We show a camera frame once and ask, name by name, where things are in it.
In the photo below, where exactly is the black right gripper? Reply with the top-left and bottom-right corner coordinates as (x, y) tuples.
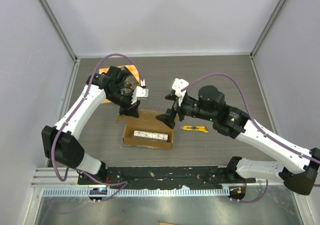
(155, 91), (215, 129)

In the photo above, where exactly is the brown cardboard express box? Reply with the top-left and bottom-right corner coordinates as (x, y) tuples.
(116, 109), (174, 150)

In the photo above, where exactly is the white patterned box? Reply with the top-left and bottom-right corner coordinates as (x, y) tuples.
(133, 130), (169, 142)

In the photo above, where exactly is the yellow utility knife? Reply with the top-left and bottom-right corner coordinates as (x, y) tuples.
(179, 125), (209, 133)

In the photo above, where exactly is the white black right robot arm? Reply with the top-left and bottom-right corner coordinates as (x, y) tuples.
(156, 85), (320, 196)

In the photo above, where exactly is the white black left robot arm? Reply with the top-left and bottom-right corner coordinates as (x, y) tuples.
(41, 66), (146, 185)

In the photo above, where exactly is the cardboard box on floor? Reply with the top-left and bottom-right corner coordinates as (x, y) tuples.
(157, 221), (179, 225)

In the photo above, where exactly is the black patterned tray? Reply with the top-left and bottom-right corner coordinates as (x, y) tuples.
(120, 66), (140, 96)

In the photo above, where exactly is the orange checkered cloth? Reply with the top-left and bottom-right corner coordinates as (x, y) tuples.
(99, 66), (125, 100)

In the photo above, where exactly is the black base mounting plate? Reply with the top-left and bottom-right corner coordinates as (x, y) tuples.
(76, 165), (257, 190)

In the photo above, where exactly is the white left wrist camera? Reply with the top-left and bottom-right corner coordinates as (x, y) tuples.
(131, 79), (149, 105)

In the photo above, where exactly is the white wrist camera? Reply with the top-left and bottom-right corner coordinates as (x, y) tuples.
(131, 79), (149, 105)
(171, 78), (189, 106)

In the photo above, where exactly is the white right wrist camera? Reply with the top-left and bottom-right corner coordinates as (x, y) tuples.
(171, 78), (189, 106)

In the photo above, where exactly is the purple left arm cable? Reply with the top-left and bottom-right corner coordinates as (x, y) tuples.
(51, 53), (147, 203)

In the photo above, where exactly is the white slotted cable duct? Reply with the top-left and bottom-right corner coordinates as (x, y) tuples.
(42, 186), (230, 198)

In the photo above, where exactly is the aluminium frame rail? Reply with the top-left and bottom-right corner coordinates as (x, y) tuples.
(31, 167), (267, 188)

